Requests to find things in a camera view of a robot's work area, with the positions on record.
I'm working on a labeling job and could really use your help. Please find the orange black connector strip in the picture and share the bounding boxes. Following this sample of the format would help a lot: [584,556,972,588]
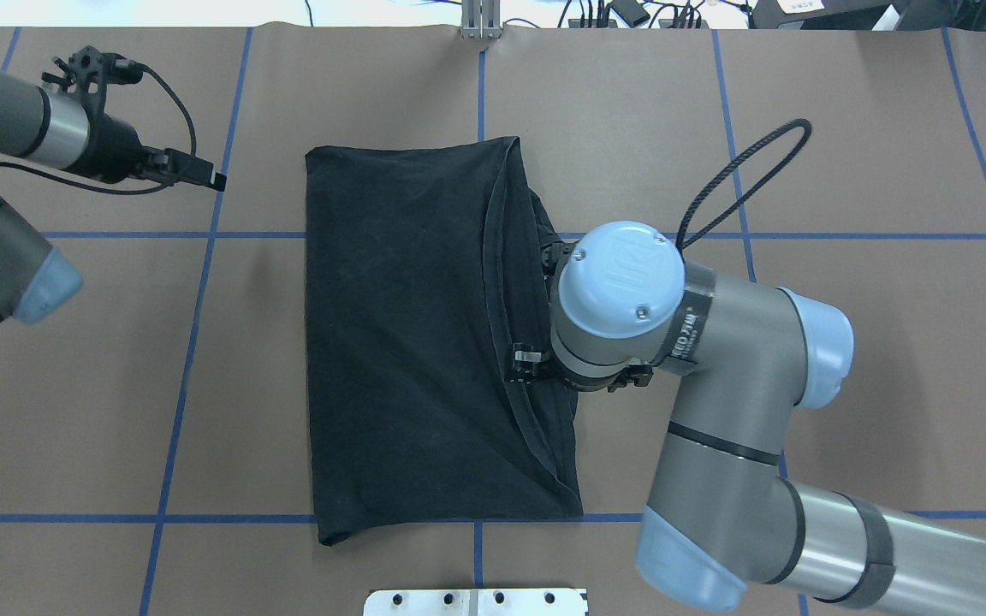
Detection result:
[565,10,619,30]

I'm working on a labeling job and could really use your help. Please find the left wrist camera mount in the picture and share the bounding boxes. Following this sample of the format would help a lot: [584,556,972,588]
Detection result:
[40,45,149,108]

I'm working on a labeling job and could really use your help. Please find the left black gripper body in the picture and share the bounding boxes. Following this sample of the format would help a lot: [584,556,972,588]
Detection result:
[74,114,169,186]

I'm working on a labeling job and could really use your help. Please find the black box with label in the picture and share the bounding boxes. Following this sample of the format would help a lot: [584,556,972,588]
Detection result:
[748,1,907,31]

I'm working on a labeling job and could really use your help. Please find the black power adapter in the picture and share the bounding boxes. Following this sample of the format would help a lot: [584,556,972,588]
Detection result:
[607,0,650,28]

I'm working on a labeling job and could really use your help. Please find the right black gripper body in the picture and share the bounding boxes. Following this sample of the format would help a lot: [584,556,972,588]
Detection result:
[538,243,654,393]

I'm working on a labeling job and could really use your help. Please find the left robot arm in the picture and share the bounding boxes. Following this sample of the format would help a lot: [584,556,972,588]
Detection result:
[0,46,227,326]

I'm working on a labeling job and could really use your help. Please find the black graphic t-shirt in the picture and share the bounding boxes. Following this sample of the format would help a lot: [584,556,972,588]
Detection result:
[305,136,583,547]

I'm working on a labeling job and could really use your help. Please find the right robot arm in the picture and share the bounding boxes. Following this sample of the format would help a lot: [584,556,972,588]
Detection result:
[508,221,986,615]

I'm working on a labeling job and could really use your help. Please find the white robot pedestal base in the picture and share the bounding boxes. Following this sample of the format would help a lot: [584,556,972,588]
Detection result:
[363,586,590,615]

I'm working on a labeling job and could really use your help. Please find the aluminium frame post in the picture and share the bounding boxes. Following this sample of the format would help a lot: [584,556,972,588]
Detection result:
[459,0,503,40]

